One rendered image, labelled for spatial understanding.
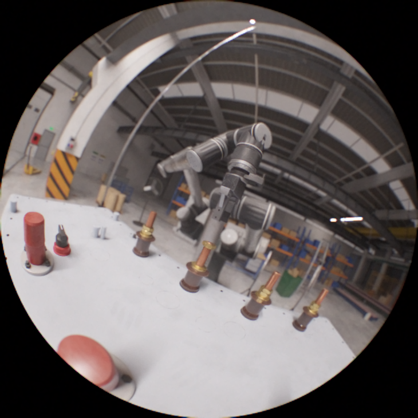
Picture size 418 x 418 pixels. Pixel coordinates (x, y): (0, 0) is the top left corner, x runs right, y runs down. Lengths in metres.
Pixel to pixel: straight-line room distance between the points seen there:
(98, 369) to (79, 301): 0.24
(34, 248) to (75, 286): 0.15
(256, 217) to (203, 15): 3.47
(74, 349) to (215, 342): 0.33
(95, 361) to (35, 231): 0.31
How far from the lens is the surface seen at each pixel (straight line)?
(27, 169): 7.45
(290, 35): 6.73
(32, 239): 0.42
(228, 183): 0.41
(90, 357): 0.19
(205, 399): 0.35
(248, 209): 0.69
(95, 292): 0.42
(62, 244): 0.50
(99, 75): 5.62
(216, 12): 3.32
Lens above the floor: 1.68
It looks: 1 degrees down
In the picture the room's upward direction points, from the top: 24 degrees clockwise
